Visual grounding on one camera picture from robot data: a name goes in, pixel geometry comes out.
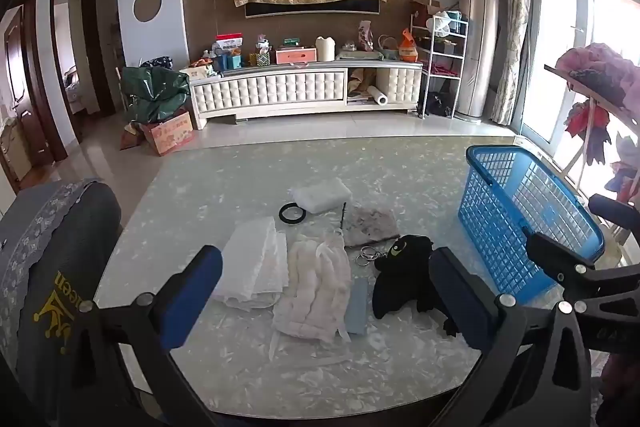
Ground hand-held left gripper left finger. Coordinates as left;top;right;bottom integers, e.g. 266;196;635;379
65;244;224;427

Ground green plastic bag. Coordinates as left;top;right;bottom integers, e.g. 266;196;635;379
121;65;191;124

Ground black plush toy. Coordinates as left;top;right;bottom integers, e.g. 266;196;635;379
371;234;460;338

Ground light blue cloth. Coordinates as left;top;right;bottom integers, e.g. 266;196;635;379
345;277;370;335

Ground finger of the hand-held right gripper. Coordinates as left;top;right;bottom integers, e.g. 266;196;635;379
524;231;640;305
588;193;640;223

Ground white foam pack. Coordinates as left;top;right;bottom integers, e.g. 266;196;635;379
290;179;353;214

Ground red clothing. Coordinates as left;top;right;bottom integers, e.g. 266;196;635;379
565;102;612;165

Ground orange bag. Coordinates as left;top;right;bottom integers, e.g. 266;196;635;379
398;29;420;62

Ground cream tufted TV cabinet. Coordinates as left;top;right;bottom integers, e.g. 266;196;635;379
180;59;425;130

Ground metal key rings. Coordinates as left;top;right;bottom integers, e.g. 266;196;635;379
355;245;383;267

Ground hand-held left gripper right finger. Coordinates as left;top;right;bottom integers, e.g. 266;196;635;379
428;247;594;427

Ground patterned curtain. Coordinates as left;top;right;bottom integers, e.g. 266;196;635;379
492;0;533;125

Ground printed cardboard box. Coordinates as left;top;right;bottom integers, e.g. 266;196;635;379
140;111;195;156

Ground standing air conditioner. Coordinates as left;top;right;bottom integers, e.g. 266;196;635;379
454;0;501;122

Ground white cloth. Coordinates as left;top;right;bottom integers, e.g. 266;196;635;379
210;216;290;309

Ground pink storage box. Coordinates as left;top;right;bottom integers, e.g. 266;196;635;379
275;48;319;66

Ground grey dirty cloth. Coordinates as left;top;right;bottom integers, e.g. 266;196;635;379
344;206;401;249

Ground wooden drying rack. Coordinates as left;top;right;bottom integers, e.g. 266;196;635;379
544;64;640;248

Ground blue plastic basket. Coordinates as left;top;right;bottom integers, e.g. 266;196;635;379
457;145;606;305

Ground brown wooden door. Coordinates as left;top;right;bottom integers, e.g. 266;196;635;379
0;0;68;180

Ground black ring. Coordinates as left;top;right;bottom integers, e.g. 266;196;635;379
279;202;306;225

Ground pink clothing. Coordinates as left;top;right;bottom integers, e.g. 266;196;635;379
555;42;640;108

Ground chair with grey cover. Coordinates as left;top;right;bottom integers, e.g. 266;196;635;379
0;178;123;427

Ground red and white snack bag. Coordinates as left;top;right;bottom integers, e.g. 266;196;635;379
215;33;244;55

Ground white wire shelf rack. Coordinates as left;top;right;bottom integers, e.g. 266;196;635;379
410;11;470;118

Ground black bag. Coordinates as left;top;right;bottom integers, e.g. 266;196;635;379
427;92;453;118

